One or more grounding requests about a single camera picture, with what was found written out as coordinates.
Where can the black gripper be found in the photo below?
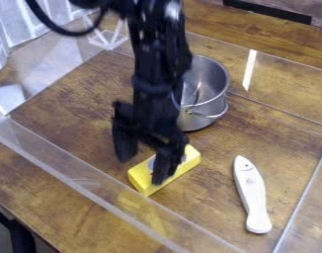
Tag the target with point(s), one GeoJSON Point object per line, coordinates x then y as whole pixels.
{"type": "Point", "coordinates": [148, 121]}

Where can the yellow butter block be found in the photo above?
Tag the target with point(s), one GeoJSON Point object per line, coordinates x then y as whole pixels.
{"type": "Point", "coordinates": [150, 177]}

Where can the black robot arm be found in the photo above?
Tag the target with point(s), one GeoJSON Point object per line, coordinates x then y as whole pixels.
{"type": "Point", "coordinates": [156, 31]}

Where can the stainless steel pot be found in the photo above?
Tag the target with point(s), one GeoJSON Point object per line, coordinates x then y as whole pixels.
{"type": "Point", "coordinates": [203, 102]}

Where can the clear acrylic barrier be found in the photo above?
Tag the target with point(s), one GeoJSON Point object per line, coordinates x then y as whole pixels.
{"type": "Point", "coordinates": [64, 186]}

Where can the white patterned curtain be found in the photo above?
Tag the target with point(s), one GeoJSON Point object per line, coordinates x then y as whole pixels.
{"type": "Point", "coordinates": [20, 25]}

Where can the black bar at back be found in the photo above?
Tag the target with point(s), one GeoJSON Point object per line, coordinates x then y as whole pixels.
{"type": "Point", "coordinates": [269, 11]}

